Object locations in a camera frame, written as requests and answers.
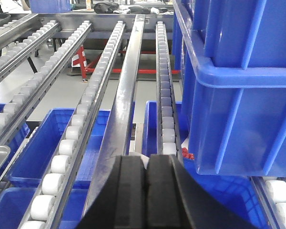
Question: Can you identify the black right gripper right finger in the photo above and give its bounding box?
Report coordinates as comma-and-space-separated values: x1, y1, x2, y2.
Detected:
146, 155, 254, 229

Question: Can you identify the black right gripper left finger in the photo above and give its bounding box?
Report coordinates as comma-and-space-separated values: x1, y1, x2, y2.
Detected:
76, 156, 146, 229

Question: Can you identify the blue bin lower shelf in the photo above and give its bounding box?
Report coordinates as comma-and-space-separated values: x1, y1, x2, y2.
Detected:
143, 100, 189, 160
8, 108, 110, 189

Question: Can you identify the white roller track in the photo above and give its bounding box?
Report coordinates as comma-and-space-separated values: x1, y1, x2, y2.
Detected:
250, 177, 286, 229
0, 21, 92, 145
155, 21, 183, 163
19, 21, 125, 229

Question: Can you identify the white roller track right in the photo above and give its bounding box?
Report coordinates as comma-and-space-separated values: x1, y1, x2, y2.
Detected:
250, 177, 286, 229

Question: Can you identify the blue bin lower front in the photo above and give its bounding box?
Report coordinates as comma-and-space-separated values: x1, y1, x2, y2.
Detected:
0, 187, 89, 229

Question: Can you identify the large blue plastic crate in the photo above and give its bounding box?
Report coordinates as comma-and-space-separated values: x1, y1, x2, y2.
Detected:
173, 0, 286, 177

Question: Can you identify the black bag on table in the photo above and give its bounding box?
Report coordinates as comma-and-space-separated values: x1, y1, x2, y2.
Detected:
93, 2, 120, 14

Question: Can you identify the blue background crate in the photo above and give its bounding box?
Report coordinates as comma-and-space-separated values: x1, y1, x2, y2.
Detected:
29, 0, 71, 13

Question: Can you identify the steel divider rail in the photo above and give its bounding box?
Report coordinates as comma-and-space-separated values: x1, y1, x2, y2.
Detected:
83, 14, 145, 214

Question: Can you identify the red metal floor frame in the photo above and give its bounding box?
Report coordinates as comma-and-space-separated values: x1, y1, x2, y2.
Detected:
71, 46, 181, 81

